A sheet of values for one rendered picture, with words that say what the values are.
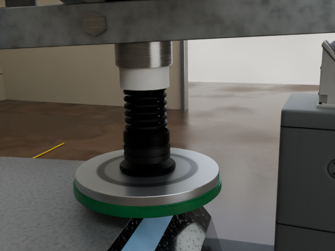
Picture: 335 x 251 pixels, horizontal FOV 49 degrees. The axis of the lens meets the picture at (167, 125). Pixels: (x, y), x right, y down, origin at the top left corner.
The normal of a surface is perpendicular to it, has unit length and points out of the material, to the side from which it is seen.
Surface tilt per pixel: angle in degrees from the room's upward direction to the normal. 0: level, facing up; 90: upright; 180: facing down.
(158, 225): 45
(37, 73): 90
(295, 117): 90
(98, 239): 0
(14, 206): 0
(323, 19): 90
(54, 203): 0
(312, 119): 90
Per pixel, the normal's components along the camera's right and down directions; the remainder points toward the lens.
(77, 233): -0.02, -0.97
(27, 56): -0.39, 0.22
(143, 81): 0.04, 0.23
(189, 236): 0.66, -0.66
